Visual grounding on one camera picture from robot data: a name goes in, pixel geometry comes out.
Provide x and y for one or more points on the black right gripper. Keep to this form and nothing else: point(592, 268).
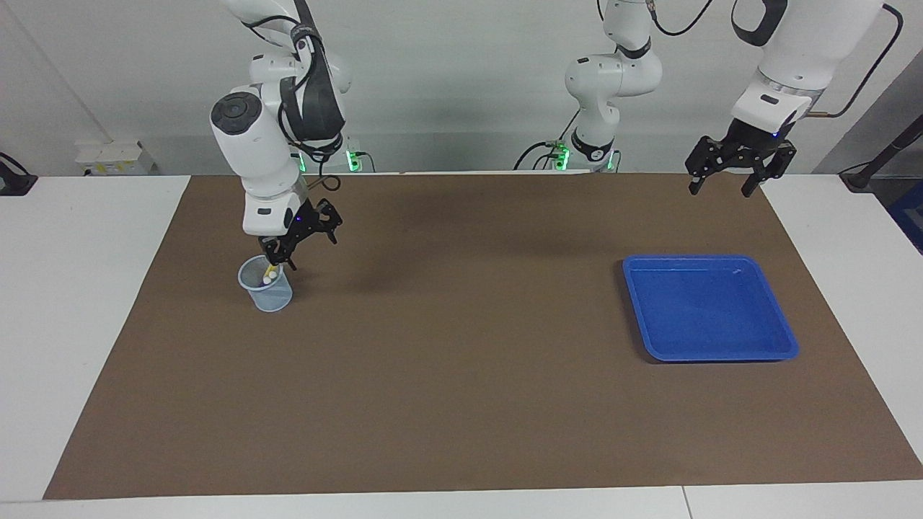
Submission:
point(297, 222)

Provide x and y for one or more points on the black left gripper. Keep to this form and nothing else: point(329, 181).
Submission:
point(753, 140)

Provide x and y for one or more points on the yellow marker pen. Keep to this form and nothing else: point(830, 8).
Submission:
point(272, 272)

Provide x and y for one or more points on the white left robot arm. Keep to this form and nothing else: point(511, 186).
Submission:
point(807, 50)

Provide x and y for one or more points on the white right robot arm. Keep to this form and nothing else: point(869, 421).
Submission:
point(252, 144)

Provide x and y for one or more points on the pale blue mesh pen cup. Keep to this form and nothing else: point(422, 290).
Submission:
point(268, 297)

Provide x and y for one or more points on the blue plastic tray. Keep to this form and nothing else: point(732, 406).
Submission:
point(707, 310)

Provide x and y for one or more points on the black stand pole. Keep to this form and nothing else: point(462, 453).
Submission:
point(890, 151)

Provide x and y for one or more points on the blue crate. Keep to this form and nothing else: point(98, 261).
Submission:
point(910, 216)

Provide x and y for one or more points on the brown table mat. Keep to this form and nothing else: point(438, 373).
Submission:
point(461, 360)

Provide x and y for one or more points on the black clamp base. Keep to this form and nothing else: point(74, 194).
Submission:
point(14, 182)

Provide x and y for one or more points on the white wall socket box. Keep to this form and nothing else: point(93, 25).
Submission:
point(115, 158)

